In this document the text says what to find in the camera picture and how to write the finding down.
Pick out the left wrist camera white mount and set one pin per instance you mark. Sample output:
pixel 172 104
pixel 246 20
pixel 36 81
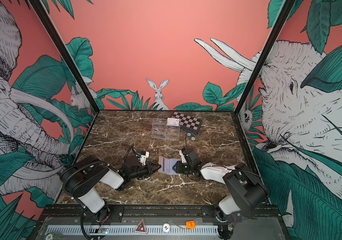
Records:
pixel 143 157

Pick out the red warning triangle sticker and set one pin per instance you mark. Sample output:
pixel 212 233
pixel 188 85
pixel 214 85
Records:
pixel 141 228

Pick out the black frame post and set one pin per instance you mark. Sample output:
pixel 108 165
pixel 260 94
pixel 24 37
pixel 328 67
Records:
pixel 278 25
pixel 46 21

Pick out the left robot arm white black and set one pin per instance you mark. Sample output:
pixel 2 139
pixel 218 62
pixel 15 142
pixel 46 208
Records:
pixel 80 180

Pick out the clear acrylic organizer box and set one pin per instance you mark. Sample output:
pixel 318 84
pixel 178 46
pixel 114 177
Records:
pixel 160 130

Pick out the white round button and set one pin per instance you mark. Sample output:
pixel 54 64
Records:
pixel 166 228

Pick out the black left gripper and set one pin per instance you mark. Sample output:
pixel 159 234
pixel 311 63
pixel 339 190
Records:
pixel 149 168

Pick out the right black frame post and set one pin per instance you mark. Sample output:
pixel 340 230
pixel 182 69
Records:
pixel 278 25

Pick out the orange tag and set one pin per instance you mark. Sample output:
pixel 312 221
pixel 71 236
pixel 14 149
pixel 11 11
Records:
pixel 190 225

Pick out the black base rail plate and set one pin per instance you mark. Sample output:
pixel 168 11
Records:
pixel 208 213

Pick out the left black frame post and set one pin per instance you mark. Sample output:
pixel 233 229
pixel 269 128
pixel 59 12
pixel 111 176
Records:
pixel 46 21

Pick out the folded checkered chess board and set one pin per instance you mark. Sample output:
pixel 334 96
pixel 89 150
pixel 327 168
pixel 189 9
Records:
pixel 188 123

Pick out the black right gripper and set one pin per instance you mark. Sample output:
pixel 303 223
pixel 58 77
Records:
pixel 179 168

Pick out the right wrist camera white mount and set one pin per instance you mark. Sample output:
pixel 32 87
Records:
pixel 182 154

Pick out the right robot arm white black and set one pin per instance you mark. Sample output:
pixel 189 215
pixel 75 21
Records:
pixel 246 188

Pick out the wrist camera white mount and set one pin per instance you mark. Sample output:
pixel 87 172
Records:
pixel 143 157
pixel 182 154

